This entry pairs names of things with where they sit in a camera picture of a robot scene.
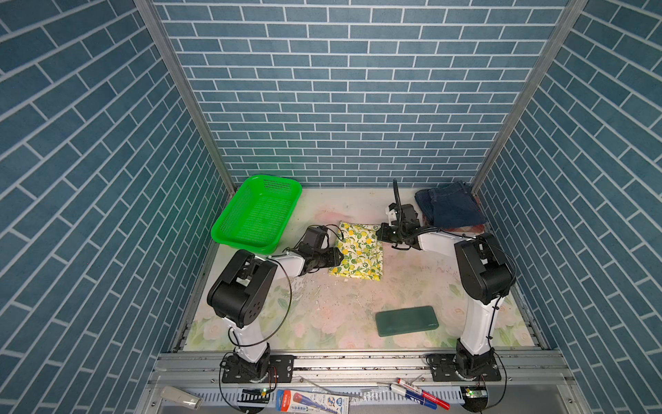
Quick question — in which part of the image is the yellow floral skirt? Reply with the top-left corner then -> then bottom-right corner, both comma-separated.
329,222 -> 384,281

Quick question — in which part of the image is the dark navy skirt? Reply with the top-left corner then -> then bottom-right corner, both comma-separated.
415,181 -> 485,229

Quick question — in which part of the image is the red plaid skirt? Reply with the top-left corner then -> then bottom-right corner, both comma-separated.
448,224 -> 485,235

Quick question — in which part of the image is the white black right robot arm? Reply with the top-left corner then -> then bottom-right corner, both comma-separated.
377,202 -> 515,369

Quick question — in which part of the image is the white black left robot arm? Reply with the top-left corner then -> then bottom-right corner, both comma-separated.
207,224 -> 344,364

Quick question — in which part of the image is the green plastic basket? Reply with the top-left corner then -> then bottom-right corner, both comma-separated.
210,174 -> 303,255

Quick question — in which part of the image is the dark green folded cloth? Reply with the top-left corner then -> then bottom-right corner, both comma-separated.
375,305 -> 439,337

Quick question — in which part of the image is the blue red packaged tool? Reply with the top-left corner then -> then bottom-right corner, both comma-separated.
275,389 -> 351,414

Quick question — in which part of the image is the blue marker pen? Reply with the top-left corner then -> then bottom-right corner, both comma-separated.
389,383 -> 438,410

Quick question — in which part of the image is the red marker pen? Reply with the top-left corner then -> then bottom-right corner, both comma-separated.
397,378 -> 450,411

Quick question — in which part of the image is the white small device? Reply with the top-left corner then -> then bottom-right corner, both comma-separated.
160,386 -> 203,410

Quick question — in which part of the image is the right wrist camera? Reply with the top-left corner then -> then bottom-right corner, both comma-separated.
387,203 -> 400,223

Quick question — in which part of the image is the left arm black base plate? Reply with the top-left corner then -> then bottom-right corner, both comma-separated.
222,353 -> 295,384

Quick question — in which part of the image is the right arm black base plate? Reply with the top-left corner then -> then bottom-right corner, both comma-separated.
424,353 -> 502,382

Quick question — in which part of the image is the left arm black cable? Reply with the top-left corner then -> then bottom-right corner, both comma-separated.
216,221 -> 345,414

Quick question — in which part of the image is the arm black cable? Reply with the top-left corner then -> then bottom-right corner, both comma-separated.
390,179 -> 518,412
216,221 -> 345,414

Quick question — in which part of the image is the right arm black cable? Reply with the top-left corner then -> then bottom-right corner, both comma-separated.
390,179 -> 518,412

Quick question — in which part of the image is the aluminium front rail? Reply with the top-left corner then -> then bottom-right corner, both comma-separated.
136,348 -> 590,413

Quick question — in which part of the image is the aluminium corner frame post right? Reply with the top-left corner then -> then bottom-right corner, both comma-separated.
472,0 -> 588,196

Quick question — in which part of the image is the aluminium corner frame post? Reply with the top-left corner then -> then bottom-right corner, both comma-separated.
134,0 -> 236,198
472,0 -> 588,196

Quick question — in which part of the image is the aluminium corner frame post left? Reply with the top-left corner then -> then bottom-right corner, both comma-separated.
134,0 -> 236,198

